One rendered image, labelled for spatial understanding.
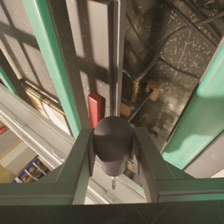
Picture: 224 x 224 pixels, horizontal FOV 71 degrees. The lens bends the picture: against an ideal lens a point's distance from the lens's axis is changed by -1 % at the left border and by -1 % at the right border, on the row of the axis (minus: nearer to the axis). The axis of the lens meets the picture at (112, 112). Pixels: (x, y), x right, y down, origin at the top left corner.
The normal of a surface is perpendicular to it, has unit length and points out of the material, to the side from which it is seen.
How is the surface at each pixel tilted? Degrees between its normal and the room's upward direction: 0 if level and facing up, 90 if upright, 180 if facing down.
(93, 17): 0
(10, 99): 90
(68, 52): 90
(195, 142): 0
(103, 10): 0
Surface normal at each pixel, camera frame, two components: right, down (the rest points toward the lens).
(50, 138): -0.01, -0.62
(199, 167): -0.60, 0.63
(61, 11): 0.80, 0.47
